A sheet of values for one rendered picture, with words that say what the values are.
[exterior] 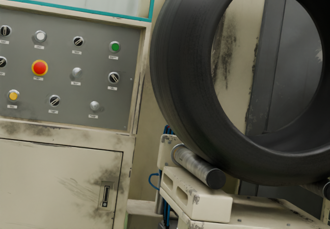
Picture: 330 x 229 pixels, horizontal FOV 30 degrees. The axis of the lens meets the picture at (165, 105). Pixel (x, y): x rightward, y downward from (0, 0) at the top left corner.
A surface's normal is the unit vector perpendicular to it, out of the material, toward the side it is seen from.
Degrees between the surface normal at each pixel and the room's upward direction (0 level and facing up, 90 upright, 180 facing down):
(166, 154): 90
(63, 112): 90
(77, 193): 90
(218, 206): 90
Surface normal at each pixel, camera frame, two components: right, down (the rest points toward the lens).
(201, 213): 0.20, 0.08
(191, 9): -0.52, -0.26
